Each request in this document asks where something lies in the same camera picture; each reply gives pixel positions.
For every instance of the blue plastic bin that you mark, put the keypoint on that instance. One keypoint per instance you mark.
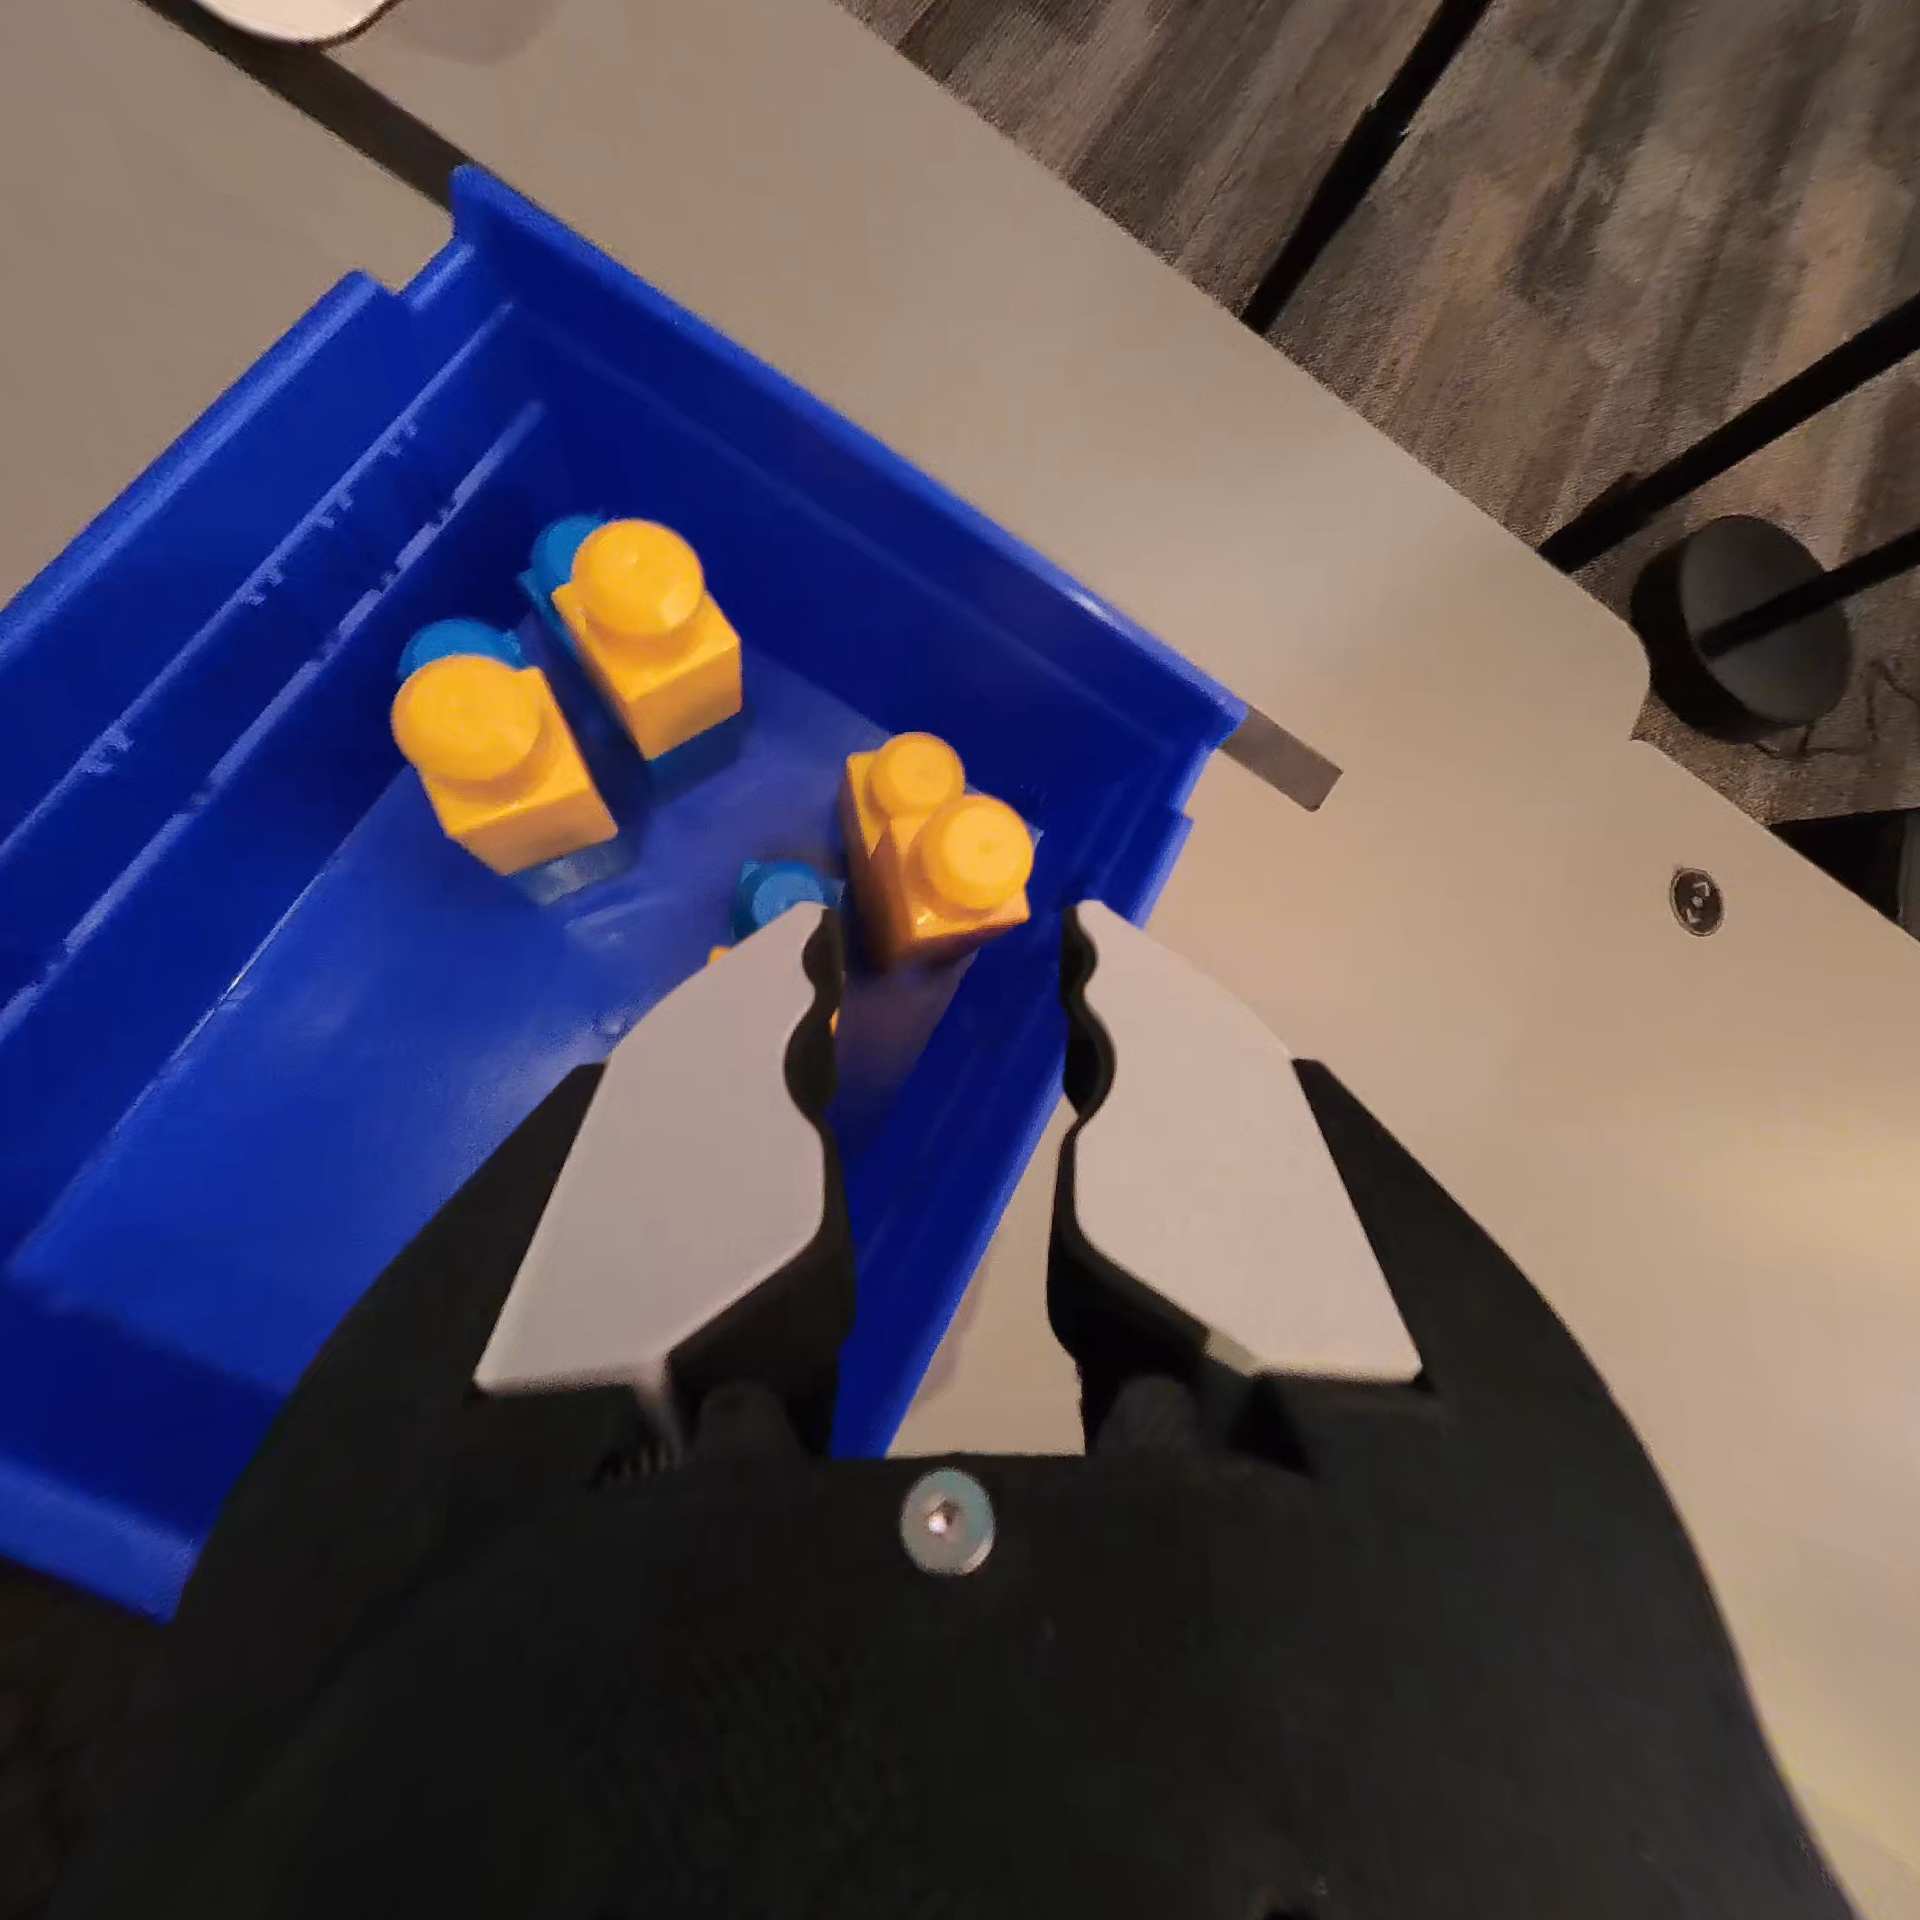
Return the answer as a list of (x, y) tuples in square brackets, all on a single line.
[(300, 1125)]

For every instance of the yellow two-stud building block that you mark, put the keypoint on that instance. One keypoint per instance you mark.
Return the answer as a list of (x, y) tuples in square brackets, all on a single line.
[(909, 773)]

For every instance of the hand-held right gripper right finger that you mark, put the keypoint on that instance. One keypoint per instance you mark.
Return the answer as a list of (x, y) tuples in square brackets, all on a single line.
[(1230, 1201)]

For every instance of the black metal frame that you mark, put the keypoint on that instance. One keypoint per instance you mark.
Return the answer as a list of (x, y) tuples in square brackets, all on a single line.
[(1725, 441)]

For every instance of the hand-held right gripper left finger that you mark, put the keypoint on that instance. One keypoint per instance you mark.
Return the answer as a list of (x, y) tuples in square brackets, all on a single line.
[(661, 1201)]

